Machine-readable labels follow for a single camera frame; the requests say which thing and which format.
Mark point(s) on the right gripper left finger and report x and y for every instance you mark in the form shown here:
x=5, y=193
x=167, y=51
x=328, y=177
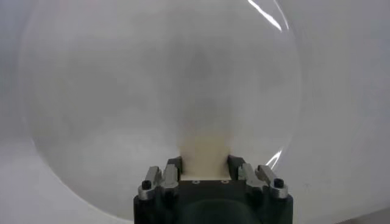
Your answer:
x=169, y=176

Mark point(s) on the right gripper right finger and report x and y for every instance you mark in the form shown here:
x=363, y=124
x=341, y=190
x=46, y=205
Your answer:
x=253, y=176

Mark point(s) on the white steamed baozi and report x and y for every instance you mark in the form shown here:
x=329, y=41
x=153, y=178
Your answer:
x=205, y=155

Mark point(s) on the round white plate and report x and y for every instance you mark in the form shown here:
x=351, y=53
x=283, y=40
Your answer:
x=91, y=91

